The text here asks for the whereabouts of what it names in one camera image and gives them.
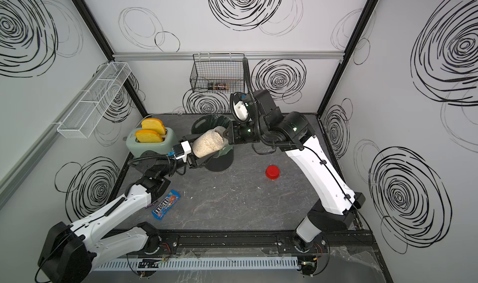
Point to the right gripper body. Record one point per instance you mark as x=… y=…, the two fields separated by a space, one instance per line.
x=243 y=132

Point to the white slotted cable duct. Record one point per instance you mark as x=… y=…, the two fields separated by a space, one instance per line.
x=200 y=264

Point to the green toaster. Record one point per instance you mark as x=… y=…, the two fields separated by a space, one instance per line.
x=138 y=148

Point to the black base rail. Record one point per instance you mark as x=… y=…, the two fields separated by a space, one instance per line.
x=281 y=241

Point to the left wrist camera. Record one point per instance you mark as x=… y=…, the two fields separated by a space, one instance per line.
x=182 y=150

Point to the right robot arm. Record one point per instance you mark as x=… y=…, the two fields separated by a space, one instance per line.
x=257 y=118

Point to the black wire wall basket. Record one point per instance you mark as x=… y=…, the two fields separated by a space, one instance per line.
x=222 y=71

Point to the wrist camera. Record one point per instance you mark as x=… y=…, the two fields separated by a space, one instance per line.
x=241 y=111
x=182 y=150

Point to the black corner frame post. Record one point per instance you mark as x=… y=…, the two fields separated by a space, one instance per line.
x=359 y=29

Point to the blue candy bag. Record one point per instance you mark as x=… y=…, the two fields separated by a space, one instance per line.
x=165 y=204

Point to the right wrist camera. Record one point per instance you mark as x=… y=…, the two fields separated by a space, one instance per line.
x=241 y=111

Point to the clear oatmeal jar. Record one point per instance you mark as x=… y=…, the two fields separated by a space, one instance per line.
x=211 y=141

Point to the yellow toast slice back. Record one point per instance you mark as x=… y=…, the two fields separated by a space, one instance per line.
x=153 y=124

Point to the yellow toast slice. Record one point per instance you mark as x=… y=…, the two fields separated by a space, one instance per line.
x=153 y=124
x=148 y=136

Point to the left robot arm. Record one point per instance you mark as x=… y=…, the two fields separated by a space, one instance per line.
x=71 y=252

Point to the black bin with green bag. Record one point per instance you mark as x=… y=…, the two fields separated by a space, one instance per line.
x=224 y=159

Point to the black left corner post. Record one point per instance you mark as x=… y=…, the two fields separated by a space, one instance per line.
x=105 y=47

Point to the yellow toast slice front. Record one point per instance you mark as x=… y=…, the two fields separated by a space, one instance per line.
x=148 y=136

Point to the red jar lid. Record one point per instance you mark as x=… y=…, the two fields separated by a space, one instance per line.
x=272 y=172

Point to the aluminium wall rail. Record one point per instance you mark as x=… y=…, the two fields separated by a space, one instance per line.
x=260 y=55

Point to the white wire wall shelf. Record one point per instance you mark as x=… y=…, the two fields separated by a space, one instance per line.
x=104 y=99

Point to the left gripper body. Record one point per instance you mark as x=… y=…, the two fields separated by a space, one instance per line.
x=192 y=159

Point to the small jar in basket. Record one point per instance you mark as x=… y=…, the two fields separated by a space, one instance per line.
x=216 y=86

